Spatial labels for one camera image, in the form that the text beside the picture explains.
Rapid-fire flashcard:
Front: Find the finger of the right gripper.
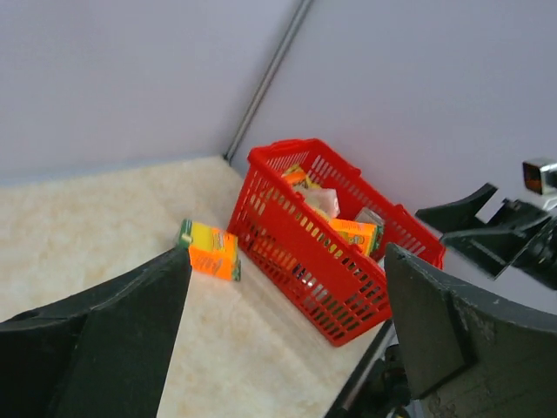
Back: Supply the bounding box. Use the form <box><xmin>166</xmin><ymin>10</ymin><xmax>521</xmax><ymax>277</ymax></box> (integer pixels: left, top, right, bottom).
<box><xmin>415</xmin><ymin>183</ymin><xmax>498</xmax><ymax>233</ymax></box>

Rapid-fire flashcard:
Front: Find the orange sponge pack on table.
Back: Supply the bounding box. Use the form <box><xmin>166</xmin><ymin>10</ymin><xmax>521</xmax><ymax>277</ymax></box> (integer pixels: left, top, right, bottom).
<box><xmin>177</xmin><ymin>219</ymin><xmax>241</xmax><ymax>281</ymax></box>

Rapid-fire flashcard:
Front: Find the grey small box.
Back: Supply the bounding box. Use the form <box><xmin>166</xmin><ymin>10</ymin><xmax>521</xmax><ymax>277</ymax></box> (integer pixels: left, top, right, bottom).
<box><xmin>354</xmin><ymin>207</ymin><xmax>385</xmax><ymax>226</ymax></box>

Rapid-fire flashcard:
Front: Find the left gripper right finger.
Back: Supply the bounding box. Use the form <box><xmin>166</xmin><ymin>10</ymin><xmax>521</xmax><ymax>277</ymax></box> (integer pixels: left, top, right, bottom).
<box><xmin>384</xmin><ymin>244</ymin><xmax>556</xmax><ymax>417</ymax></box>

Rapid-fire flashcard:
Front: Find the red plastic basket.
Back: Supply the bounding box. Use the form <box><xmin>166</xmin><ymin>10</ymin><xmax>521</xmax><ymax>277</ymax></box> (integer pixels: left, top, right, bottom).
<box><xmin>228</xmin><ymin>138</ymin><xmax>445</xmax><ymax>347</ymax></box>

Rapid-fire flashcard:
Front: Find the yellow bag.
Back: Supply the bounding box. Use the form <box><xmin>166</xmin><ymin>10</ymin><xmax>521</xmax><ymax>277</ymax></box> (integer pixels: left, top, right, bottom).
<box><xmin>281</xmin><ymin>164</ymin><xmax>321</xmax><ymax>192</ymax></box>

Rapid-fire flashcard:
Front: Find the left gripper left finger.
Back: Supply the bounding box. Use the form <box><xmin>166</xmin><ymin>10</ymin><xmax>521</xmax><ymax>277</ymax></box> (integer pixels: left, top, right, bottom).
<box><xmin>1</xmin><ymin>248</ymin><xmax>191</xmax><ymax>417</ymax></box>

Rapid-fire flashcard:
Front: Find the pink packet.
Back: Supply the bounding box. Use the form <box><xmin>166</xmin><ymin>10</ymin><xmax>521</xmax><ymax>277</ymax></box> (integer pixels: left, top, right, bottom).
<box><xmin>305</xmin><ymin>188</ymin><xmax>340</xmax><ymax>218</ymax></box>

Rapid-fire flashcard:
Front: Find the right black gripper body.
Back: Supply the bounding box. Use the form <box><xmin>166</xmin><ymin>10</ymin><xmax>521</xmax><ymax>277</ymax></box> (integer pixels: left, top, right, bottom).
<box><xmin>440</xmin><ymin>199</ymin><xmax>556</xmax><ymax>290</ymax></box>

